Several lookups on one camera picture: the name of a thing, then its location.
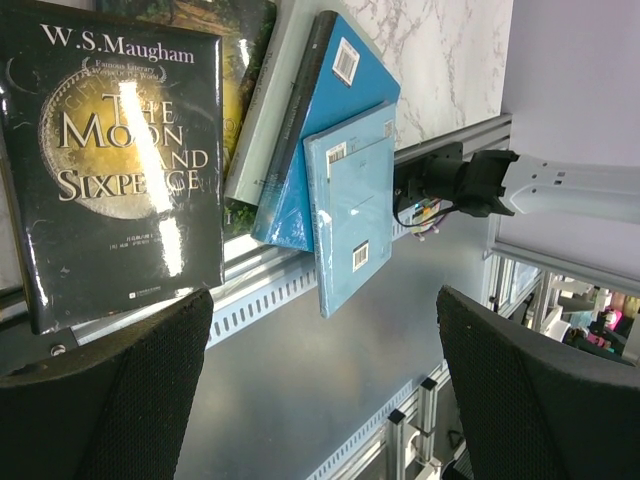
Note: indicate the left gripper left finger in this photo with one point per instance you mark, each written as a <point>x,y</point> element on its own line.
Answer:
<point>115,408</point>

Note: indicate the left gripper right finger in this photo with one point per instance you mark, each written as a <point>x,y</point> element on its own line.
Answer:
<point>532,407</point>

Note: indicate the light blue thin book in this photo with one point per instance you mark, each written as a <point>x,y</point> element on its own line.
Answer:
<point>350,170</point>

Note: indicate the blue Jules Verne book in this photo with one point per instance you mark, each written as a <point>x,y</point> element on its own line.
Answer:
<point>340,103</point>

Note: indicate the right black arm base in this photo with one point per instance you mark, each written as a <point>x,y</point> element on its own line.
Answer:
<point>421,184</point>

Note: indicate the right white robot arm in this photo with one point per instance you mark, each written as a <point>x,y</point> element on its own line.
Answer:
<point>506,183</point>

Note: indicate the black Moon and Sixpence book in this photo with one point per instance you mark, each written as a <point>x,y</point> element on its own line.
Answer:
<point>112,160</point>

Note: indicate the white Great Gatsby book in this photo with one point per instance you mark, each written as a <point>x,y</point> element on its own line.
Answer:
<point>259,133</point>

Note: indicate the green forest cover book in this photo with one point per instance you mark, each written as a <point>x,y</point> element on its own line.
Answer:
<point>245,27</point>

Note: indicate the slotted grey cable duct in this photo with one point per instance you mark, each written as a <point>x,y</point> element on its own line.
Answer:
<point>243,309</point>

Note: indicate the aluminium front rail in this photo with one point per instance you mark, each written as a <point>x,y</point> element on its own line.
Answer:
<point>267,263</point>

